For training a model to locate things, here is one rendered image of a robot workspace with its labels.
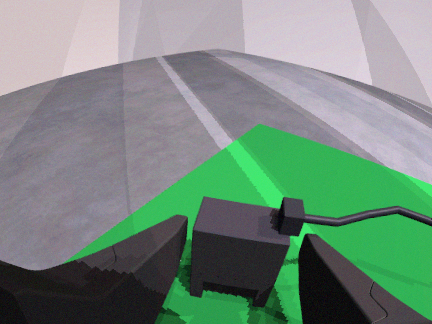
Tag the dark grey connector plug with cable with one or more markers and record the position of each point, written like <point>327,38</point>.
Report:
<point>239,249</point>

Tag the green circuit board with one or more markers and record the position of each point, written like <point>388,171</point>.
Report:
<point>263,166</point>

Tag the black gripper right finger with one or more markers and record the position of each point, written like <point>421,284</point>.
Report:
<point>334,291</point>

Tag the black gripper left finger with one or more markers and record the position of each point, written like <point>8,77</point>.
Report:
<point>126,283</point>

